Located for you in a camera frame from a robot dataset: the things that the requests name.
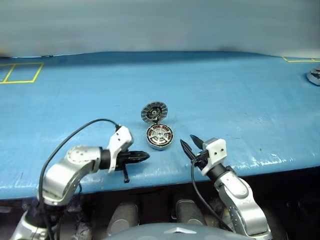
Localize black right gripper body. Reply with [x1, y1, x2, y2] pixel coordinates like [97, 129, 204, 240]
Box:
[191, 149, 210, 171]

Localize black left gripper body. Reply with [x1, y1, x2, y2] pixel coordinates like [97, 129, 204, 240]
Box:
[114, 150, 131, 184]

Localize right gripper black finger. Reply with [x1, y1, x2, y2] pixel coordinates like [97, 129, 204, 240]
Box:
[180, 139, 198, 162]
[190, 134, 205, 151]

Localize round motor housing copper windings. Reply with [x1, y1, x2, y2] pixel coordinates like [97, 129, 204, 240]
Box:
[144, 122, 175, 151]

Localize finned round silver housing lid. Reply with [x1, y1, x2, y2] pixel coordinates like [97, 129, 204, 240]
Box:
[140, 101, 169, 124]

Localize silver round motor part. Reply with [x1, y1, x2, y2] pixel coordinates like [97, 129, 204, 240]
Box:
[305, 67, 320, 87]

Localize dark grey rounded shape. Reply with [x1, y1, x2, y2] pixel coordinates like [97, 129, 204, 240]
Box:
[174, 198, 207, 226]
[106, 201, 140, 236]

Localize blue plastic table cover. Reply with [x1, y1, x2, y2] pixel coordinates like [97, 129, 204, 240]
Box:
[0, 51, 320, 201]

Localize grey robot torso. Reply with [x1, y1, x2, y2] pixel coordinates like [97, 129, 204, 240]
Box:
[104, 222, 241, 240]

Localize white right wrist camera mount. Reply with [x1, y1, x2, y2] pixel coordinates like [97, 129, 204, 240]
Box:
[200, 137, 227, 176]

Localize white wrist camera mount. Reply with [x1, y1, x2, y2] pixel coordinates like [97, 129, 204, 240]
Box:
[200, 137, 227, 176]
[107, 125, 135, 174]

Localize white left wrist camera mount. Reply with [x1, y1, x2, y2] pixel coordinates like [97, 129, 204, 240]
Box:
[107, 125, 135, 174]

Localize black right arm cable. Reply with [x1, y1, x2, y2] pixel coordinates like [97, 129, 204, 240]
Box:
[190, 159, 236, 233]

